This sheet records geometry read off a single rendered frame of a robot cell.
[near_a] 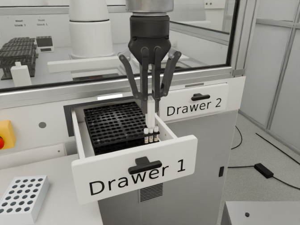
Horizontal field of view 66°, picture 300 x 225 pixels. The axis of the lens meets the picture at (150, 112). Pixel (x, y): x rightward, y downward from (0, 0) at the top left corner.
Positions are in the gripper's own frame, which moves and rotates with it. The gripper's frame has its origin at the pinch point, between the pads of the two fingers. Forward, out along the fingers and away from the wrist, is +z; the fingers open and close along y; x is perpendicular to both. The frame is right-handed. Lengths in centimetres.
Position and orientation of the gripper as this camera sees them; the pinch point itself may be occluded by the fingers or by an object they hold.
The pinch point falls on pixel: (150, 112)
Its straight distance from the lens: 52.1
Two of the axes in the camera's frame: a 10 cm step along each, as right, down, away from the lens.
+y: -9.7, 1.1, -2.1
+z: 0.0, 9.0, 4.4
